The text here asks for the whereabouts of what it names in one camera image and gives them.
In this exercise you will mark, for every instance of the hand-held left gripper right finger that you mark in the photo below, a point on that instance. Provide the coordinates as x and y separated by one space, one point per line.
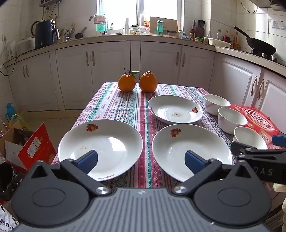
194 161

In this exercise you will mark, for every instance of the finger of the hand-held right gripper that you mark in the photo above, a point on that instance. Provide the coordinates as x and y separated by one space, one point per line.
257 154
279 141

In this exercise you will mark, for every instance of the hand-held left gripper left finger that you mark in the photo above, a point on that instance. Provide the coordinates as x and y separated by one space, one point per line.
88 161

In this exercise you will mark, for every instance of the white bowl pink flowers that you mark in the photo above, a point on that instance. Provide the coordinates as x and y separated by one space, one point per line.
214 104
248 138
230 120

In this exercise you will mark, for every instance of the white fruit-print plate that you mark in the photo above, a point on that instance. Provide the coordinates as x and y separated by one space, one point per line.
178 147
169 107
107 145

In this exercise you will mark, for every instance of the person's right hand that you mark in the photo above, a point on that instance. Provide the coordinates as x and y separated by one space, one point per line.
280 187

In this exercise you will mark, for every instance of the red gift box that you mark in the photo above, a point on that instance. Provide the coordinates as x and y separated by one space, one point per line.
261 120

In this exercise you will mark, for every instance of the open red cardboard box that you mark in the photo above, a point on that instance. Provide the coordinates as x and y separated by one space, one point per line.
33 147

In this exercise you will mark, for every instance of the patterned woven tablecloth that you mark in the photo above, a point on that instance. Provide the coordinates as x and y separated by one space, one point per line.
134 104

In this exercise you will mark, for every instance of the yellow bag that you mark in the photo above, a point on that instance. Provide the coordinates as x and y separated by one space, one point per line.
19 121

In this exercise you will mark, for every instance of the black plastic bag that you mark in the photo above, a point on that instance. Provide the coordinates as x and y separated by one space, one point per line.
9 180

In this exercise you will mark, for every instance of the gas stove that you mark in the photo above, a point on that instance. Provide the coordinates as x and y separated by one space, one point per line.
264 56

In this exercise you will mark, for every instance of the orange with leafy stem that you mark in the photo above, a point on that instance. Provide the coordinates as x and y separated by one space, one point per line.
126 83

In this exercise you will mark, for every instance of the bumpy orange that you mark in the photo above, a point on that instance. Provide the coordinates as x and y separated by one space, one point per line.
148 81

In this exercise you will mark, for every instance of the blue thermos jug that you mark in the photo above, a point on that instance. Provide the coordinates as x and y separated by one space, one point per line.
9 111

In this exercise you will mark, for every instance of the black wok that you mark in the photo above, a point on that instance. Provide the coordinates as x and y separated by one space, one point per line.
260 45

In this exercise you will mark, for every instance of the white kitchen base cabinets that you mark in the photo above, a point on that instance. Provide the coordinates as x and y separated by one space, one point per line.
111 67

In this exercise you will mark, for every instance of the white printed sack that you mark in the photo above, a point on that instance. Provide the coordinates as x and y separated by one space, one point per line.
6 219

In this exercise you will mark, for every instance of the white plastic tray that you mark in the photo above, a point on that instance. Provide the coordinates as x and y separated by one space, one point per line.
219 42

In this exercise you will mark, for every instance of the grey capped bottle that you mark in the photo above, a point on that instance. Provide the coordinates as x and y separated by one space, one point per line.
219 35

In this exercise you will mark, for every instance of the clear glass bottle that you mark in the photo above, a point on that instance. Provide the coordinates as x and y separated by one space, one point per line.
209 35

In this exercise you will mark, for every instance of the kitchen countertop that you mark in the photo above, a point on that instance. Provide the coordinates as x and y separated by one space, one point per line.
111 36

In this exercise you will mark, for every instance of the dark sauce bottle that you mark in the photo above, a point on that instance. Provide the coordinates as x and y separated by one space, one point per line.
192 34

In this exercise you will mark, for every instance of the utensil holder with utensils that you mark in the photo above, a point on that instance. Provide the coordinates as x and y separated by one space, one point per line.
64 33

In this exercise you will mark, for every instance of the knife block with knives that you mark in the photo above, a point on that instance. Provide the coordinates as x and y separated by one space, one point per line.
198 30

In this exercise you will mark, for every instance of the white countertop appliance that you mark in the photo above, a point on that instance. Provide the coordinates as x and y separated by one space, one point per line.
26 44

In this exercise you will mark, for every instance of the dark air fryer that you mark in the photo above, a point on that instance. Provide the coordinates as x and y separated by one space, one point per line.
45 34

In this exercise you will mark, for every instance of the chrome kitchen faucet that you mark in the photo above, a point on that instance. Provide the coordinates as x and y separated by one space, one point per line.
104 28

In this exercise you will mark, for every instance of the white electric jug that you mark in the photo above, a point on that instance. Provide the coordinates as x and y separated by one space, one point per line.
11 50

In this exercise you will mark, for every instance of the teal drinking bottle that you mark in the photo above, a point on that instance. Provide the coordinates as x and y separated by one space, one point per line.
160 28

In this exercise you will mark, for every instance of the range hood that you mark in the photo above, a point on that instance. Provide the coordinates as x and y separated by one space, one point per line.
272 3

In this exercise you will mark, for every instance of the brown cutting board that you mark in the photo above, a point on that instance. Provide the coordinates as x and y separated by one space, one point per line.
169 24

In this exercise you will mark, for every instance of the clear glass jug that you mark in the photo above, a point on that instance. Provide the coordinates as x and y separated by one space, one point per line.
144 31

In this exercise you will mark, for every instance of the tall white cylinder container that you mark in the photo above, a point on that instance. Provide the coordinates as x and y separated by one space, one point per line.
127 26

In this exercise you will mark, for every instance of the pink cloth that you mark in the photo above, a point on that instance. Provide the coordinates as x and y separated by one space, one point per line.
100 19

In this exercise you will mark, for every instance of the cooking oil bottle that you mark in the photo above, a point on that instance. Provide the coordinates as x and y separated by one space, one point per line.
144 21

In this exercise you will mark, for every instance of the kitchen window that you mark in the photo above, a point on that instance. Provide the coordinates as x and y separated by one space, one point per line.
125 11

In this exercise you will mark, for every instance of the wall socket panel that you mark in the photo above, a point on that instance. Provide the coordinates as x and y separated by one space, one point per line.
278 24

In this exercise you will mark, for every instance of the wall water heater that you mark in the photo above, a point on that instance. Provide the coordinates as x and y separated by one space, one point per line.
50 2

